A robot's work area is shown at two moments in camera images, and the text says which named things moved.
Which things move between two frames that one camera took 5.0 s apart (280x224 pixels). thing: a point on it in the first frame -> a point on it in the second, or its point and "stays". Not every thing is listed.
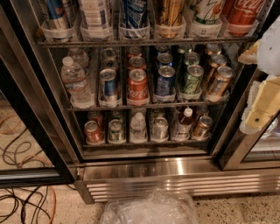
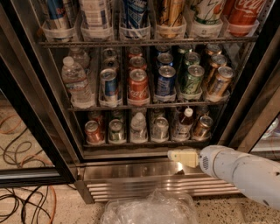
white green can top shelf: x=207 y=11 stays
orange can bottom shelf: x=202 y=130 stays
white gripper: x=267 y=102 -> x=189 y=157
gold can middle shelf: x=223 y=76 stays
